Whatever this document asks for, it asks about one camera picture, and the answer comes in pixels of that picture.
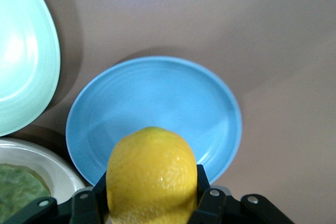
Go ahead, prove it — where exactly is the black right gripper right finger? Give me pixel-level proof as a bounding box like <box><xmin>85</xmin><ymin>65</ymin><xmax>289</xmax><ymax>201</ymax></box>
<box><xmin>191</xmin><ymin>164</ymin><xmax>289</xmax><ymax>224</ymax></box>

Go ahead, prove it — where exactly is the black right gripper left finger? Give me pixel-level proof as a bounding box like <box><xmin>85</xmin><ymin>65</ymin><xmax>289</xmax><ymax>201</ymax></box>
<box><xmin>4</xmin><ymin>173</ymin><xmax>111</xmax><ymax>224</ymax></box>

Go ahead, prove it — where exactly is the green lettuce leaf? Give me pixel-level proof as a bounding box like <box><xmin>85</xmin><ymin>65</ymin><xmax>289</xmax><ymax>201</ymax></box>
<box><xmin>0</xmin><ymin>163</ymin><xmax>52</xmax><ymax>222</ymax></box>

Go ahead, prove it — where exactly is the yellow lemon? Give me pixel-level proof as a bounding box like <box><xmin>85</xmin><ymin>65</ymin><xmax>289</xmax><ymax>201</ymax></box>
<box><xmin>106</xmin><ymin>126</ymin><xmax>198</xmax><ymax>224</ymax></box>

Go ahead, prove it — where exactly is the pale beige plate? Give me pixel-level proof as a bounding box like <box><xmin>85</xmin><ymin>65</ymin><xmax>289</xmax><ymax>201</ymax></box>
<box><xmin>0</xmin><ymin>137</ymin><xmax>88</xmax><ymax>204</ymax></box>

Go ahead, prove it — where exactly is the blue plate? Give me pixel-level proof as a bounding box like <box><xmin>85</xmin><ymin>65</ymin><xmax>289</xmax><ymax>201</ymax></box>
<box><xmin>65</xmin><ymin>56</ymin><xmax>243</xmax><ymax>187</ymax></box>

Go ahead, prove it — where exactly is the mint green plate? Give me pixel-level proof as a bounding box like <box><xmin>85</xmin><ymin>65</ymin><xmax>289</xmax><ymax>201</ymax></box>
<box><xmin>0</xmin><ymin>0</ymin><xmax>62</xmax><ymax>137</ymax></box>

